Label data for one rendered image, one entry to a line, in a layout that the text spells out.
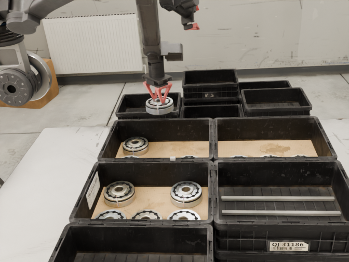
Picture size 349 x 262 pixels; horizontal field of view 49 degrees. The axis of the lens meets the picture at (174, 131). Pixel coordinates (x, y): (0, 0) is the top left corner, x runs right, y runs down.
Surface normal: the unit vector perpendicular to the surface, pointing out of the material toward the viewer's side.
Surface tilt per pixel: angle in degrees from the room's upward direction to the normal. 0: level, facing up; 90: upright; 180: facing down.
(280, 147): 0
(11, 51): 90
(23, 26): 138
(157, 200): 0
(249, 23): 90
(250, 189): 0
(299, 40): 90
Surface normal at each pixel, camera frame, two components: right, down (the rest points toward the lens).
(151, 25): 0.06, 0.97
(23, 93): -0.06, 0.50
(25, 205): -0.07, -0.87
